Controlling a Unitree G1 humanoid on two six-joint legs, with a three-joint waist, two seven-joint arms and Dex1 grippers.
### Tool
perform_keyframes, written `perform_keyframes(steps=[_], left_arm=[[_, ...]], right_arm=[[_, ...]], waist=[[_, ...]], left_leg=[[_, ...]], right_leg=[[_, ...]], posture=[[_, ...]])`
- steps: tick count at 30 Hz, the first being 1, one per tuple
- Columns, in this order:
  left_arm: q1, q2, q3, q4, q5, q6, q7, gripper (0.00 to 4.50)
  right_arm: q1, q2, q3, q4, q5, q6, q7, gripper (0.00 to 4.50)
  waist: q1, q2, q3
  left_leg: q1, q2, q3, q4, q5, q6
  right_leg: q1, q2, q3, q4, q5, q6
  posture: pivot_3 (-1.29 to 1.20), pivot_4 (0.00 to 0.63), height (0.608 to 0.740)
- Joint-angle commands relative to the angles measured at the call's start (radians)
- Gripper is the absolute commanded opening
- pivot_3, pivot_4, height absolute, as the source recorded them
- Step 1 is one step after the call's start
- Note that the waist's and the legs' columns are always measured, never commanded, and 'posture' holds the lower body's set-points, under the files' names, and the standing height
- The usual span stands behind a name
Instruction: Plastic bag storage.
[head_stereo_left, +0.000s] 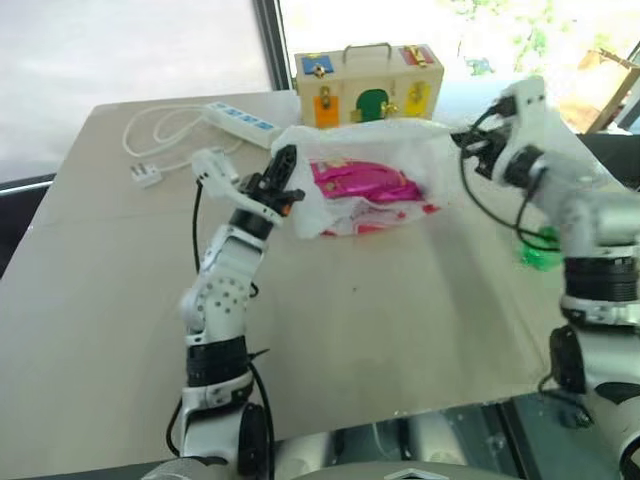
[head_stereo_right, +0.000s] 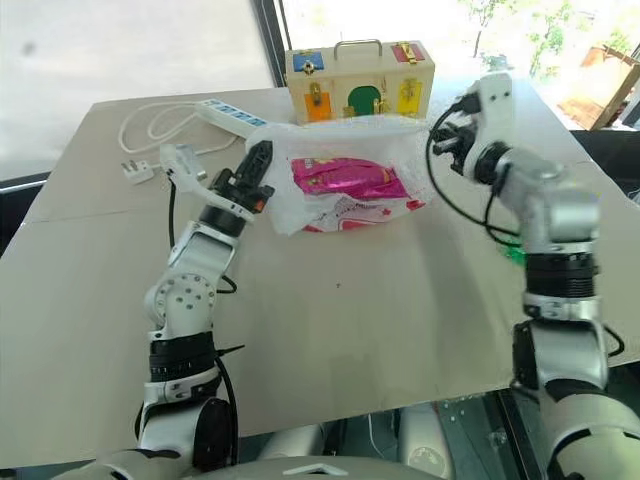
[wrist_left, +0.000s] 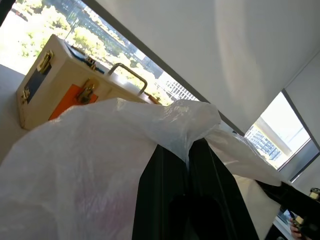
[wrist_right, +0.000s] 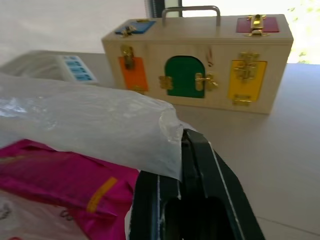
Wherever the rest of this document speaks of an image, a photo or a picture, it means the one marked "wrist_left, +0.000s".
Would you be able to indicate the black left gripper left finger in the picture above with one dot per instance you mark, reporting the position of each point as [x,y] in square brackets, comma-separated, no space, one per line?
[155,190]

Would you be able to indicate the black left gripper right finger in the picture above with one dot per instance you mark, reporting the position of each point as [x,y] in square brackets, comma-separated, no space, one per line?
[207,175]

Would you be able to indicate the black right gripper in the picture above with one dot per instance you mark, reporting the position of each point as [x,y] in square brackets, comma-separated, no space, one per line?
[311,222]

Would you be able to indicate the white translucent plastic bag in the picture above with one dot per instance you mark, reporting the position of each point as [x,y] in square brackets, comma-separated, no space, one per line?
[87,162]

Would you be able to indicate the beige case with brass latches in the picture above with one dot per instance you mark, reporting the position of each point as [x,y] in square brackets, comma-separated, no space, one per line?
[62,77]

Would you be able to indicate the grey small window frame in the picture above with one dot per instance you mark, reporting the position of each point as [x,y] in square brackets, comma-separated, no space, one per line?
[303,160]

